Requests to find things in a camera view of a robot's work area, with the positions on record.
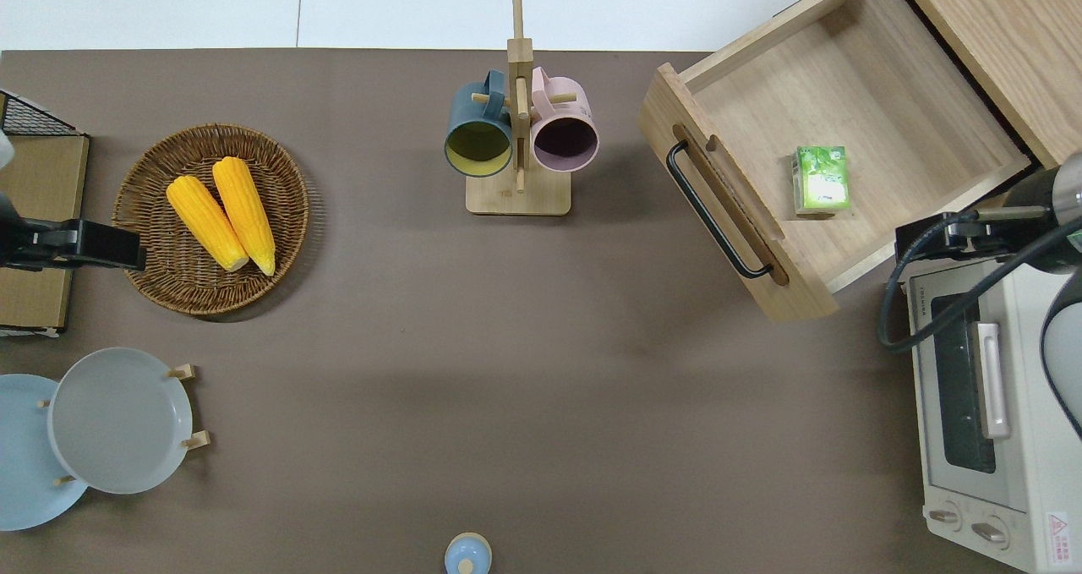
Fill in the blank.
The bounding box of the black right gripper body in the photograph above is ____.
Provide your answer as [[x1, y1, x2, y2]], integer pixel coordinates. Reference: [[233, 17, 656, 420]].
[[895, 212, 983, 263]]

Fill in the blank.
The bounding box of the wooden dish rack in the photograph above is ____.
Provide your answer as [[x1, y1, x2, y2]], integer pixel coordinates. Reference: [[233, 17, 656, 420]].
[[36, 364, 212, 487]]

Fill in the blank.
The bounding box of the brown wicker basket tray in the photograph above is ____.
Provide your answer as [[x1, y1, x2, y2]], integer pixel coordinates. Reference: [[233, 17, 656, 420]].
[[112, 123, 311, 317]]

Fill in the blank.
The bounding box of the wooden mug tree stand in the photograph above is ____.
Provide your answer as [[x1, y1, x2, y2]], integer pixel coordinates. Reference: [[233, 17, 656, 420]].
[[465, 0, 574, 217]]

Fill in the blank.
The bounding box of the grey plate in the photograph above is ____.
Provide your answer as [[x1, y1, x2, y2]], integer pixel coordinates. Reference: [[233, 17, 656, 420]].
[[46, 347, 194, 496]]

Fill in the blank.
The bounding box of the light blue plate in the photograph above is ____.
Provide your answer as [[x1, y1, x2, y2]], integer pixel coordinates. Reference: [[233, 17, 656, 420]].
[[0, 373, 90, 532]]

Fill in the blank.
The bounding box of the small green carton box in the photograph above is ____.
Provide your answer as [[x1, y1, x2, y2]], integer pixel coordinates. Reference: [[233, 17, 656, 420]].
[[791, 145, 851, 217]]

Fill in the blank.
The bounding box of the white toaster oven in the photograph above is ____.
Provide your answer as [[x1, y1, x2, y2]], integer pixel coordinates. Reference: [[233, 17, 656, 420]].
[[903, 257, 1082, 574]]

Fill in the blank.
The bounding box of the yellow corn cob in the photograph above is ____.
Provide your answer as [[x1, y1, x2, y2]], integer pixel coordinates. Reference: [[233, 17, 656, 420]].
[[211, 156, 277, 277], [165, 174, 251, 273]]

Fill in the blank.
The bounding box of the dark blue mug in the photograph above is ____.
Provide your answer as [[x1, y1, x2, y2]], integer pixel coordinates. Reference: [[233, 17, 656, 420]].
[[444, 68, 515, 178]]

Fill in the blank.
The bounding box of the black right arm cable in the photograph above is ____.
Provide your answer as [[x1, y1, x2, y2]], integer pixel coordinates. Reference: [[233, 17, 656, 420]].
[[877, 210, 1082, 355]]

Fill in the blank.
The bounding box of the light wood drawer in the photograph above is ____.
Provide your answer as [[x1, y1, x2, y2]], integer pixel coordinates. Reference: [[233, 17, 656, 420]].
[[638, 0, 1034, 323]]

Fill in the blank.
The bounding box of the light wood cabinet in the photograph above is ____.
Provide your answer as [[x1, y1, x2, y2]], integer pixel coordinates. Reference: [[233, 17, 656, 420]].
[[813, 0, 1082, 169]]

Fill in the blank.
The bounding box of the pink mug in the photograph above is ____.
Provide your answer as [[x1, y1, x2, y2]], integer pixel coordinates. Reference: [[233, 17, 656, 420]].
[[528, 66, 600, 174]]

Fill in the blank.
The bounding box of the black drawer handle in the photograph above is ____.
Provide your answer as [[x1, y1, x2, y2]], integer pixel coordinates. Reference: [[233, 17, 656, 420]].
[[665, 139, 775, 280]]

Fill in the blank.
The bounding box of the blue dome call bell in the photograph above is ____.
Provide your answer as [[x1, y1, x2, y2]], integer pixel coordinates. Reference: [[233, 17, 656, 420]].
[[444, 532, 494, 574]]

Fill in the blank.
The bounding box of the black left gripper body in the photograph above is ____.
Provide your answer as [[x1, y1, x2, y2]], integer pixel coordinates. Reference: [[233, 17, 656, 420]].
[[27, 221, 147, 272]]

